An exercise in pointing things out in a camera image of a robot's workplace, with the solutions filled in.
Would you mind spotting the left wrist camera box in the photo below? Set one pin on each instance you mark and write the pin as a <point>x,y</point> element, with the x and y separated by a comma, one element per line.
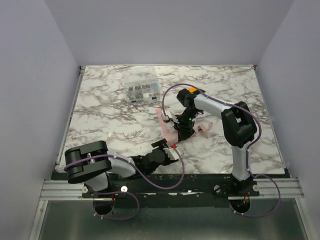
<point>174,152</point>

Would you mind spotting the clear plastic organizer box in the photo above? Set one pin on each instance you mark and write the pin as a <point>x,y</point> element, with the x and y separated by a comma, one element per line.
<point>142,91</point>

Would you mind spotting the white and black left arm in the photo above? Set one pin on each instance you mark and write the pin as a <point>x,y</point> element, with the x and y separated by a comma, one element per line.
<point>90,163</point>

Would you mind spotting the white orange small device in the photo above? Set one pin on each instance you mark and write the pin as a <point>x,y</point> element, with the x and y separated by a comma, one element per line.
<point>192,89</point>

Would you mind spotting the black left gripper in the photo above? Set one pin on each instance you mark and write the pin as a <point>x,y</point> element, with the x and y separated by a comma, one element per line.
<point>162,149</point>

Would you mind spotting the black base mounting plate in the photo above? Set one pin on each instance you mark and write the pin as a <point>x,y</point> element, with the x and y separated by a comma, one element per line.
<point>172,191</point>

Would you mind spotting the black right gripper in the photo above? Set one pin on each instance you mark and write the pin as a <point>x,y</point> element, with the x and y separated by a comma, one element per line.
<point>182,128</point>

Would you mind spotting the aluminium frame rail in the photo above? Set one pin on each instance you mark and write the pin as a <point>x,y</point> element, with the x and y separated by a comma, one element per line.
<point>61,190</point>

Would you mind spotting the pink folding umbrella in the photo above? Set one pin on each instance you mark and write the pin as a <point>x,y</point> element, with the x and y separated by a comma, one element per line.
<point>172,136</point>

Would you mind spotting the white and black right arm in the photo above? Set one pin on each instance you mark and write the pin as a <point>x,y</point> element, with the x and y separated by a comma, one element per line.
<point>239,126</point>

